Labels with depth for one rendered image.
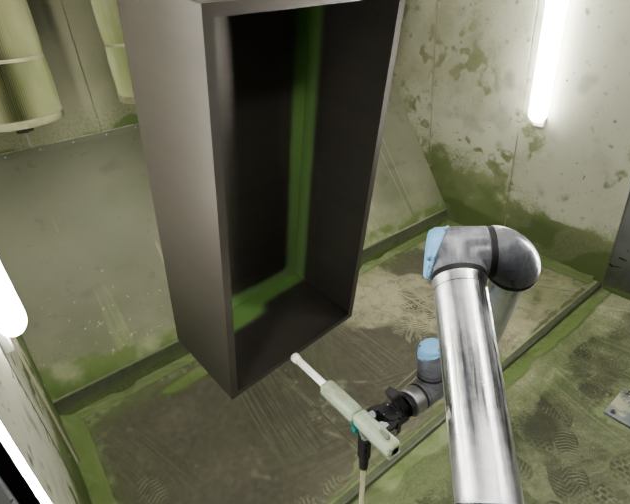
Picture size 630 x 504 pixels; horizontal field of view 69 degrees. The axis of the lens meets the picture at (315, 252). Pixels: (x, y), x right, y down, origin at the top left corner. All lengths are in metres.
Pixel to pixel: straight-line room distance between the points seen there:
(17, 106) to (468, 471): 1.94
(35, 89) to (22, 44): 0.16
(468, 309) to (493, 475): 0.29
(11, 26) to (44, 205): 0.77
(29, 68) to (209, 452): 1.64
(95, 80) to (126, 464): 1.73
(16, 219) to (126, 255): 0.48
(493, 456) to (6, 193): 2.20
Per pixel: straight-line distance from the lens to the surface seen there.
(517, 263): 1.05
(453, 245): 1.01
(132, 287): 2.40
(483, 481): 0.87
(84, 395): 2.40
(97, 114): 2.56
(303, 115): 1.68
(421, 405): 1.54
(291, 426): 2.07
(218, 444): 2.08
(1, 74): 2.13
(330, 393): 1.47
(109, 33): 2.26
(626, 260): 3.01
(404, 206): 3.23
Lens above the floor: 1.65
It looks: 30 degrees down
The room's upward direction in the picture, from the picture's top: 5 degrees counter-clockwise
